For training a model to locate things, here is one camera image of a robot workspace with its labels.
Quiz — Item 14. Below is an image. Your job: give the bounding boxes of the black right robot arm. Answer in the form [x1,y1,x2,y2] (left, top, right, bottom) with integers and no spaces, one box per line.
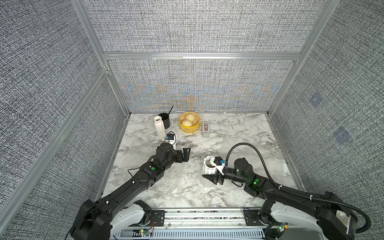
[202,156,358,240]

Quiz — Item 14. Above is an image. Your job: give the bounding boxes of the small clear box red contents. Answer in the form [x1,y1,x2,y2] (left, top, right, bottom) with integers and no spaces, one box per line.
[202,122,210,138]

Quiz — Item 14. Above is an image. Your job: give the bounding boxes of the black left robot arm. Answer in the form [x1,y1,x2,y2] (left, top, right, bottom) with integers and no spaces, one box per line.
[68,143,191,240]

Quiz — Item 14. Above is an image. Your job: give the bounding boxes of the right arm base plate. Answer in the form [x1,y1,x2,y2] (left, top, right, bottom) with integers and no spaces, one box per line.
[243,208,265,227]

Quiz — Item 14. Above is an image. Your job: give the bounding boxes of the black corrugated right cable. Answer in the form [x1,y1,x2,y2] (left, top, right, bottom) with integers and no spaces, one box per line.
[225,142,372,234]

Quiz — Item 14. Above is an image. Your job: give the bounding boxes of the yellow steamer basket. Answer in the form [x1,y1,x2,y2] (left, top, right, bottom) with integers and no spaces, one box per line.
[178,112,201,134]

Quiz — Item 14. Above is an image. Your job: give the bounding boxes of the aluminium front rail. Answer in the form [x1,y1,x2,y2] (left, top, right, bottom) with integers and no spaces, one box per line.
[109,208,325,240]

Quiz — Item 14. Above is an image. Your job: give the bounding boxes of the thin black left cable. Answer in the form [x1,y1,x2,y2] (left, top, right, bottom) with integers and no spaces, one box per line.
[127,166,145,178]

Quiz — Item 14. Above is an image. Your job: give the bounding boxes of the white ribbed slim vase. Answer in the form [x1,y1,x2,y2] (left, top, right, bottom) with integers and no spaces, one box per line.
[154,116,167,140]

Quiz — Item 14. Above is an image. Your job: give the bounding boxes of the black cup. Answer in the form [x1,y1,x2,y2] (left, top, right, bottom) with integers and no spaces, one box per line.
[159,113,171,129]

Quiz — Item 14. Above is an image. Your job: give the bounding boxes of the back bun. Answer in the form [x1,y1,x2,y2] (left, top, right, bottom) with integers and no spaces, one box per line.
[185,113,196,122]

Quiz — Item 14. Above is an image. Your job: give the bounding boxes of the front bun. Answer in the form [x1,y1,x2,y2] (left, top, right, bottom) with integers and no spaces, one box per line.
[182,119,193,127]

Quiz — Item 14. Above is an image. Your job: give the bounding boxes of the white ribbed wide vase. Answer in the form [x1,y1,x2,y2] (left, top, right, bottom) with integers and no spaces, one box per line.
[202,156,218,188]

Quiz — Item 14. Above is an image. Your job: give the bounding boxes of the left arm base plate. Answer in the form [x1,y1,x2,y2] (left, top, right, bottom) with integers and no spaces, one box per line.
[131,210,166,229]

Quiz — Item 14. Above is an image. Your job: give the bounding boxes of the bun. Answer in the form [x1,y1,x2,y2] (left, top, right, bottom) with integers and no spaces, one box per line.
[182,119,193,127]
[185,113,196,122]

